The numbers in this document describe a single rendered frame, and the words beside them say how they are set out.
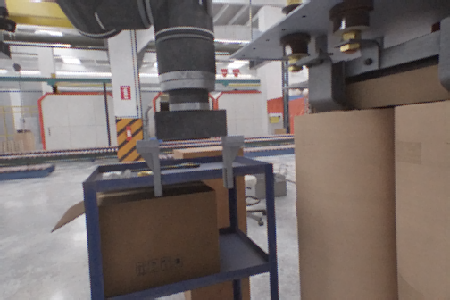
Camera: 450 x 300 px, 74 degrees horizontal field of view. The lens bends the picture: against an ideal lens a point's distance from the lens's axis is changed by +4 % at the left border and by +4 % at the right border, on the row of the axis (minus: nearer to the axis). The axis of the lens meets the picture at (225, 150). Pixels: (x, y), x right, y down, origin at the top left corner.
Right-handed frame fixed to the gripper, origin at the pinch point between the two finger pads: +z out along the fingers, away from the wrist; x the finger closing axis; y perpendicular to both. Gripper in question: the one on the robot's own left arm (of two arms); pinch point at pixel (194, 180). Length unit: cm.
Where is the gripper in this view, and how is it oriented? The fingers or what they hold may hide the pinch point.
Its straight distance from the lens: 56.2
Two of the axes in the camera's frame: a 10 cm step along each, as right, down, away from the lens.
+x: 9.7, -0.7, 2.5
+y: 2.5, 0.6, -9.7
